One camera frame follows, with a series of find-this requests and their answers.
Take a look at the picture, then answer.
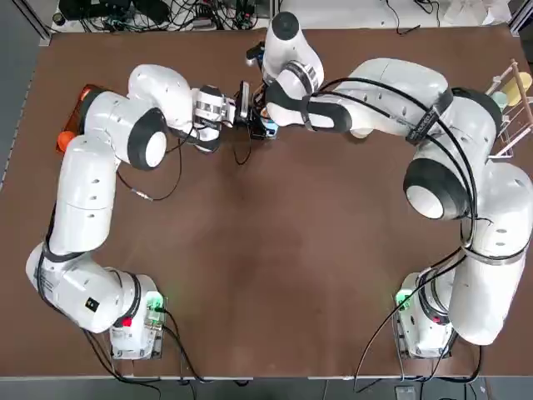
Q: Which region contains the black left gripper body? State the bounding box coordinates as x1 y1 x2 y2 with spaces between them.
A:
233 106 262 131

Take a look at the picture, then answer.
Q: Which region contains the yellow cup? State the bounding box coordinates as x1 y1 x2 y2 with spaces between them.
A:
502 71 533 107

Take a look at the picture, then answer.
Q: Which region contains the brown wicker basket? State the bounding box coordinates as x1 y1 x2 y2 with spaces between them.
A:
55 83 103 156

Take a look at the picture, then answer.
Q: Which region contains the orange fruit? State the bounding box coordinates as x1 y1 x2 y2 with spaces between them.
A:
57 131 78 154

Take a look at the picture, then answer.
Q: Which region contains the black power supply box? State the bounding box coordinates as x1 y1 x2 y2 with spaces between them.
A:
57 0 134 21

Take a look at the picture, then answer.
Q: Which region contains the clear plastic bag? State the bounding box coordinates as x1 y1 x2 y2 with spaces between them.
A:
441 0 514 27

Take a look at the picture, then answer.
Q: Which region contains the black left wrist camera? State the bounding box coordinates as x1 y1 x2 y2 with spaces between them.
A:
236 80 252 124

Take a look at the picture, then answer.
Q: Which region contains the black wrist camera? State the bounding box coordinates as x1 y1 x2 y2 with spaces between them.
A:
236 80 252 124
245 40 267 68

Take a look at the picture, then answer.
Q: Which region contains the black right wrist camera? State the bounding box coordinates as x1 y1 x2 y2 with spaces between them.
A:
245 40 267 68

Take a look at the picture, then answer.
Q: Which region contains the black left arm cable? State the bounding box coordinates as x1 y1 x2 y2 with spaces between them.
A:
116 120 199 203

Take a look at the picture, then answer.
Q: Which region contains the black left base cable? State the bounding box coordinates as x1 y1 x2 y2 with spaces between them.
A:
160 307 209 384

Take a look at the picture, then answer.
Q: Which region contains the aluminium frame post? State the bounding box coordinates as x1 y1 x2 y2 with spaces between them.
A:
508 0 533 38

